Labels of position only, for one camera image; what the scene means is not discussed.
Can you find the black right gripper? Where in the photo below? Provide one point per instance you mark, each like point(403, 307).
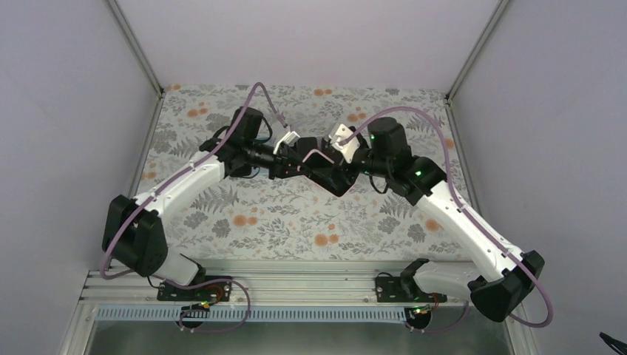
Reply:
point(340, 167)

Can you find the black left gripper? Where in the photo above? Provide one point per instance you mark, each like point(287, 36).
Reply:
point(281, 164)

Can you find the phone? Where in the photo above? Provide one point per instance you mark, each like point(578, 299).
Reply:
point(312, 152)

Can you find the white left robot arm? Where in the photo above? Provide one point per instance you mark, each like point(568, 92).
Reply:
point(134, 232)

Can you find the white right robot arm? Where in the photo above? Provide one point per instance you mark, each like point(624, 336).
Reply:
point(502, 276)

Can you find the floral patterned table mat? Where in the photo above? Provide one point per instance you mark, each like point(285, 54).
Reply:
point(258, 218)

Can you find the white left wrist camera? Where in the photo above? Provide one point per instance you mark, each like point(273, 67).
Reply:
point(287, 139)

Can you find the aluminium right corner post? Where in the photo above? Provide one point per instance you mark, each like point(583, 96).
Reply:
point(477, 49)

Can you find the aluminium corner post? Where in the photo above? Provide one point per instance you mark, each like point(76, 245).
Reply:
point(477, 49)
point(135, 46)

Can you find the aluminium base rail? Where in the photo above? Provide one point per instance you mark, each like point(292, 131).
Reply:
point(269, 282)

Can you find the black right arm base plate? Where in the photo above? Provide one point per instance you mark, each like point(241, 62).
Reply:
point(394, 289)

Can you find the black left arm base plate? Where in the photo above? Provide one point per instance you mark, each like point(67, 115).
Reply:
point(217, 291)

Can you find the aluminium left corner post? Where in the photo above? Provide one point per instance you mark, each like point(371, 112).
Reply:
point(135, 46)

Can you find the perforated cable tray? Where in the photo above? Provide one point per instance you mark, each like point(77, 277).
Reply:
point(223, 313)

